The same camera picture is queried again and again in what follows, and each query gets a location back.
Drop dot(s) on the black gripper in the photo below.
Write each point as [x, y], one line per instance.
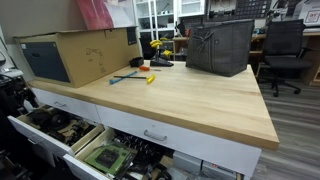
[13, 96]

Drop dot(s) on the white drawer with tape rolls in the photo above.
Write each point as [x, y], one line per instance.
[80, 108]

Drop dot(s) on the white drawer with black headphones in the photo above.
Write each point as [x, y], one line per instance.
[40, 140]

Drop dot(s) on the white low drawer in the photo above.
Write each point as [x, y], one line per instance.
[43, 155]

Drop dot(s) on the white drawer with green package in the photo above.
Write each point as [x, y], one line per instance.
[76, 170]

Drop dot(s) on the white cabinet with wood top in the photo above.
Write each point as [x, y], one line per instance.
[200, 100]

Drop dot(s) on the white shut drawer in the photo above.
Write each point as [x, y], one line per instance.
[206, 150]

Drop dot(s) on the black headphones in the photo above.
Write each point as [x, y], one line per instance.
[56, 120]

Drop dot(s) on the large cardboard box dark panel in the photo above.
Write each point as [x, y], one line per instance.
[83, 56]

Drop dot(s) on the green package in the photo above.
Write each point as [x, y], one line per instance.
[95, 161]

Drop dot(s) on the blue hand tool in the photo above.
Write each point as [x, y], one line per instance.
[121, 78]

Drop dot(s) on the pink bag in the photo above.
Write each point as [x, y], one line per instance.
[96, 13]

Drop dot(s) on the small black box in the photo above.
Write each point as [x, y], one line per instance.
[136, 62]

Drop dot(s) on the black mesh chair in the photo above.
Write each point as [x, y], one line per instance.
[146, 50]

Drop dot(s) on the black stand yellow hex keys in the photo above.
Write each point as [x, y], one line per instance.
[161, 62]

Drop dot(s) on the white shelf rack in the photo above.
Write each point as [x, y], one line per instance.
[154, 20]

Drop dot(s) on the plain grey box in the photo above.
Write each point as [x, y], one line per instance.
[186, 163]

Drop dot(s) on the grey tote bag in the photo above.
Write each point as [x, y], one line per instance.
[220, 50]

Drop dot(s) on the grey box with red label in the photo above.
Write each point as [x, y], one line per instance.
[216, 171]

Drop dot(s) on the black pegboard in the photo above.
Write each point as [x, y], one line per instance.
[253, 8]

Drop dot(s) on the black office chair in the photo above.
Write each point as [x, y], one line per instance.
[283, 40]

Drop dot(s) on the white box with red print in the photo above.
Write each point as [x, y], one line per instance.
[310, 16]

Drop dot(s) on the white wall cabinet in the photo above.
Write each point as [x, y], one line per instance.
[191, 8]

